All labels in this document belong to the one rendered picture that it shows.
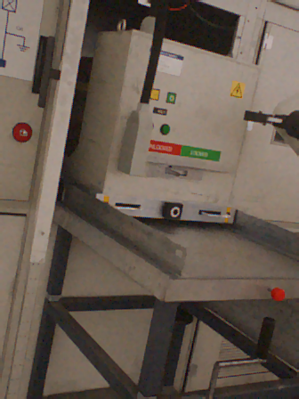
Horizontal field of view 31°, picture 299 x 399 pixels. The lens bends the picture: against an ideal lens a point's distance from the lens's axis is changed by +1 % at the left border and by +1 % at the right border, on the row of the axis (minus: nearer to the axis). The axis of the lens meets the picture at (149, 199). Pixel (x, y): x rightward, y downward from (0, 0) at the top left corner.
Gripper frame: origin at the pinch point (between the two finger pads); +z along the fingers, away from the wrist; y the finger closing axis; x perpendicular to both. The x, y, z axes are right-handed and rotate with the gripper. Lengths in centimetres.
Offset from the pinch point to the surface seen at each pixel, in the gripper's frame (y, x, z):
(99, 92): -38.6, -1.8, 27.5
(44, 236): -70, -33, -24
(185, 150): -12.5, -14.0, 13.4
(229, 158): 5.8, -14.4, 13.5
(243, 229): 13.3, -36.9, 7.3
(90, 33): -7, 24, 111
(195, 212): -4.4, -33.5, 12.3
